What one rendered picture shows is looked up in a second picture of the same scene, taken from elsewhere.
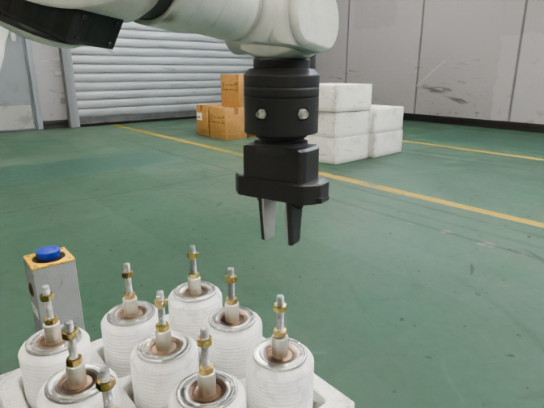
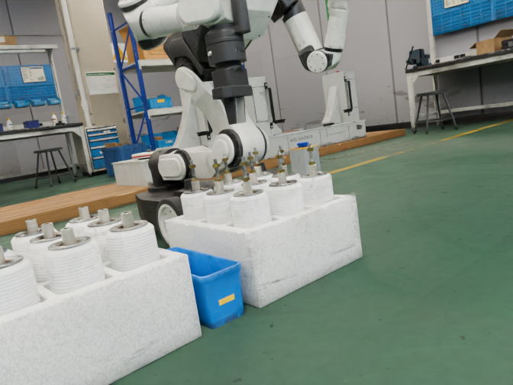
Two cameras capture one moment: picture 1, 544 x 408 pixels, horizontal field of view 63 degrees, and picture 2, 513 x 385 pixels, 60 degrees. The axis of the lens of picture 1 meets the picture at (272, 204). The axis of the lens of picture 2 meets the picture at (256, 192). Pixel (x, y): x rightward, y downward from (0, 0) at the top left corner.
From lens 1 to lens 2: 1.23 m
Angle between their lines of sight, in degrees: 88
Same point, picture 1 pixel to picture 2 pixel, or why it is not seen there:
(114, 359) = not seen: hidden behind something
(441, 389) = (399, 344)
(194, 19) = (156, 32)
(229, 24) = (170, 27)
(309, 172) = (217, 83)
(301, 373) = (233, 199)
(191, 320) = not seen: hidden behind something
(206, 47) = not seen: outside the picture
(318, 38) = (197, 17)
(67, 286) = (301, 163)
